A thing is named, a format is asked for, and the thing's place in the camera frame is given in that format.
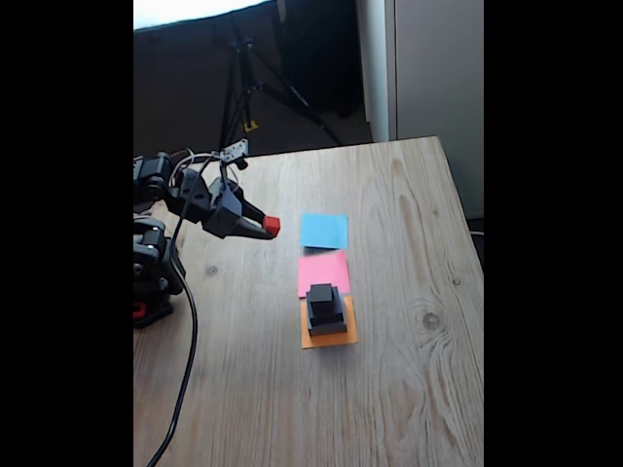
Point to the small red cube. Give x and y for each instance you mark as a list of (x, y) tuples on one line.
[(272, 225)]

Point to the small black cube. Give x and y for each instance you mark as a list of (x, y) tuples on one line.
[(321, 301)]

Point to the blue paper sheet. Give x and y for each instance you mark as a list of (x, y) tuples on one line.
[(325, 231)]

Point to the pink paper sheet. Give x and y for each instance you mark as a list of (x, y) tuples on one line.
[(323, 267)]

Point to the yellow tripod tag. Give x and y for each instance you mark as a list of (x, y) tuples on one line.
[(250, 126)]

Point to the medium black block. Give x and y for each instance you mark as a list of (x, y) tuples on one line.
[(327, 320)]

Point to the black tripod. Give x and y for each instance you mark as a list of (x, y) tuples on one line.
[(297, 97)]

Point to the large flat black block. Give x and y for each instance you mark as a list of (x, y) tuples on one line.
[(330, 331)]

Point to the red base clamp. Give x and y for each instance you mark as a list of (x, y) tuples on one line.
[(138, 310)]

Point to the orange paper sheet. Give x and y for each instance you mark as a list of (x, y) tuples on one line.
[(331, 341)]

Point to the bright white panel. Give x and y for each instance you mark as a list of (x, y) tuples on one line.
[(194, 10)]

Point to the white cabinet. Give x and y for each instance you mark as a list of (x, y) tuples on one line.
[(438, 73)]

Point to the bare circuit board camera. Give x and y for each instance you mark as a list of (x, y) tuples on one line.
[(234, 151)]

